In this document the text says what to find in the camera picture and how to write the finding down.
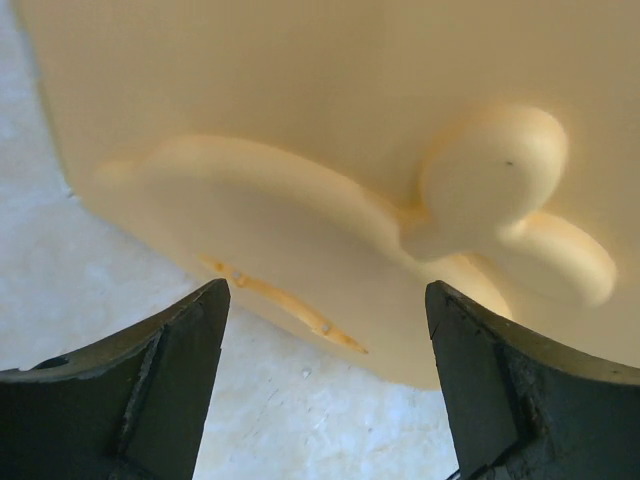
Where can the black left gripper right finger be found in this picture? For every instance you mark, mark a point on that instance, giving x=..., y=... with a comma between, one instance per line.
x=523, y=406

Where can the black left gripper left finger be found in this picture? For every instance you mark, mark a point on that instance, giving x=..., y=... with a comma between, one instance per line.
x=129, y=406

